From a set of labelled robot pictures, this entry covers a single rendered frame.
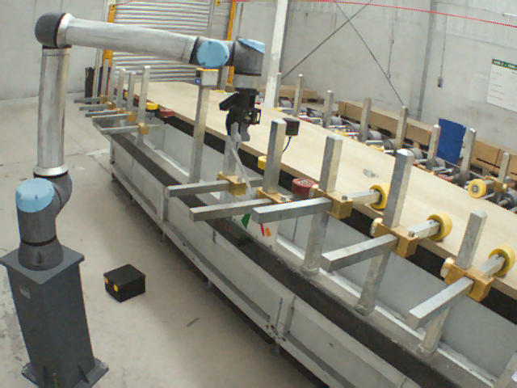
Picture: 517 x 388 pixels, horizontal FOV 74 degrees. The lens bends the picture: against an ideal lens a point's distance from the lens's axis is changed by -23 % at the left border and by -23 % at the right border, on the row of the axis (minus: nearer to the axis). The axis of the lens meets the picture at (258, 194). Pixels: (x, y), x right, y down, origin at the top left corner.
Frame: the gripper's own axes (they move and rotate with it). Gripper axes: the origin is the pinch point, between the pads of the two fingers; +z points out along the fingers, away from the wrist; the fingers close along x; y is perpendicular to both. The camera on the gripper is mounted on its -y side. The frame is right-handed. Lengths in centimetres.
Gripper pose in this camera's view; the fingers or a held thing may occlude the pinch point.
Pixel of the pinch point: (234, 145)
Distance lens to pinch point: 145.9
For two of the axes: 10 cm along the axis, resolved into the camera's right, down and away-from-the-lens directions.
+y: 5.7, 3.5, -7.4
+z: -1.2, 9.3, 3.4
